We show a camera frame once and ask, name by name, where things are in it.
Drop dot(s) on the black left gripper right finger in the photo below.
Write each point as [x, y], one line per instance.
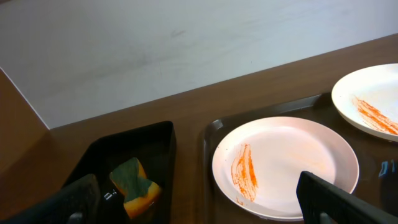
[323, 202]

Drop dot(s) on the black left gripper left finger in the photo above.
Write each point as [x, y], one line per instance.
[78, 202]

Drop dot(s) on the yellow green scrub sponge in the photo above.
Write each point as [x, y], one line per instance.
[139, 192]

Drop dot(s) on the pink plate with sauce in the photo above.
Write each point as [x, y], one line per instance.
[257, 165]

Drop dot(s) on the cream plate with sauce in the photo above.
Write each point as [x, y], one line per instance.
[367, 99]

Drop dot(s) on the black sponge tray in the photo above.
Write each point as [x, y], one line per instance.
[154, 146]

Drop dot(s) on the dark brown serving tray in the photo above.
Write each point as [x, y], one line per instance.
[377, 157]

